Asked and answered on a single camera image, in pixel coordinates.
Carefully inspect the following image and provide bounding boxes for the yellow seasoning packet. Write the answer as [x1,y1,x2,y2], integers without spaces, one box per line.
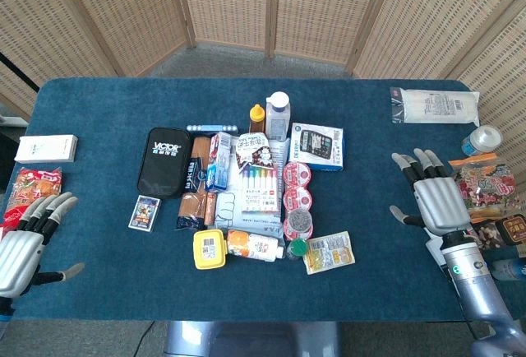
[302,230,357,276]

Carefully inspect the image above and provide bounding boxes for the white snack packet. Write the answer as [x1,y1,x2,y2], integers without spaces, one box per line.
[235,132,275,174]

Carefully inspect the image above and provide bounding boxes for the jar with white lid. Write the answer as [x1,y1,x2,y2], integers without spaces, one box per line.
[460,124,504,158]

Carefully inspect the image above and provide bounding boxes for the blue white strip pack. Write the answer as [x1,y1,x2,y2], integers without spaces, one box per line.
[185,123,240,134]

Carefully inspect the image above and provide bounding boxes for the orange juice bottle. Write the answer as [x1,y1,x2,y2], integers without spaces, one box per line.
[225,229,286,263]

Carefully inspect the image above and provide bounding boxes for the black Victor zip pouch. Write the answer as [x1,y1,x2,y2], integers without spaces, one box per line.
[136,127,192,200]

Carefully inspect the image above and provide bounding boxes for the toothpaste box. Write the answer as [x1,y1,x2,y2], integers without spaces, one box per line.
[205,132,238,194]

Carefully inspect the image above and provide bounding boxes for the honey bottle yellow cap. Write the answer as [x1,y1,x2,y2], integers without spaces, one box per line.
[248,103,266,134]

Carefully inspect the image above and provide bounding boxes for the red white jelly cup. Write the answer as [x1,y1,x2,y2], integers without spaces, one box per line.
[282,161,313,188]
[283,186,314,212]

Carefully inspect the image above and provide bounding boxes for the coloured marker pen set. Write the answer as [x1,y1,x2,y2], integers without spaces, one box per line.
[212,133,292,239]

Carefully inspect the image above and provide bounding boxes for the playing card box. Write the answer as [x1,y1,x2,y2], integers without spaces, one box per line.
[127,194,163,233]

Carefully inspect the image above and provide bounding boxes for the red snack bag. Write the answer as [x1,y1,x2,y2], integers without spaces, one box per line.
[2,166,63,229]

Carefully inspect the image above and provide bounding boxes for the colour marker pen set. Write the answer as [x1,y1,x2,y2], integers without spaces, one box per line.
[239,165,284,217]

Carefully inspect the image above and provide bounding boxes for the clear bottle white cap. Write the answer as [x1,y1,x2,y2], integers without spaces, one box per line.
[264,90,293,141]

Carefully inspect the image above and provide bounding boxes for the yellow lidded box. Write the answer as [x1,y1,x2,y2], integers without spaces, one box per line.
[192,229,229,271]

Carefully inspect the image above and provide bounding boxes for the white wrapped package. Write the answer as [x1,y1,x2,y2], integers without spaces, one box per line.
[389,86,482,126]

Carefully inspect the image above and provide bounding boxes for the clear water bottle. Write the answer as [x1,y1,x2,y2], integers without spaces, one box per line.
[487,257,526,282]

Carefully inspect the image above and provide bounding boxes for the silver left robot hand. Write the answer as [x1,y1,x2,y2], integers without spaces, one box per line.
[0,192,86,300]

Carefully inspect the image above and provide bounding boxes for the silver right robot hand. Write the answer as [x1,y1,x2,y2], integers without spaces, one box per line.
[389,147,473,238]

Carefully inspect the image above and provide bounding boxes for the spaghetti pack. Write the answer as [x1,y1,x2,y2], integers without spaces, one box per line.
[176,136,213,231]

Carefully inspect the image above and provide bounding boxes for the jelly cup grey lid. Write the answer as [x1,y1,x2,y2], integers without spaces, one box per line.
[284,207,316,241]

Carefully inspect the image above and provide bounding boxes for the blue calculator box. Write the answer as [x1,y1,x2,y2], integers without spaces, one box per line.
[288,122,346,173]

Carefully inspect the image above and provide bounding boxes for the white rectangular box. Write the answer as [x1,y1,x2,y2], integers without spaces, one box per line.
[13,134,79,165]

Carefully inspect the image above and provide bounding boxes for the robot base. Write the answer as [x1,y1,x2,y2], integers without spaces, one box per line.
[163,321,343,357]

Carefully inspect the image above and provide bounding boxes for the blue table mat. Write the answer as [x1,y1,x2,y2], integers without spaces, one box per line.
[2,77,526,325]

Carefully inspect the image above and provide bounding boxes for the small bottle green cap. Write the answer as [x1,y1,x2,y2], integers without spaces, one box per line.
[285,238,310,262]

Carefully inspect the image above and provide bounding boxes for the colourful orange snack bag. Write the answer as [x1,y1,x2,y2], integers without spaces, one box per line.
[448,156,519,225]

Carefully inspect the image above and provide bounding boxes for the small orange noodle pack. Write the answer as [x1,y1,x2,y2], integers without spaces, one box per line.
[203,191,218,227]

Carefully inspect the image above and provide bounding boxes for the dark brown snack packet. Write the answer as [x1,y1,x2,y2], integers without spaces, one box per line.
[471,213,526,252]

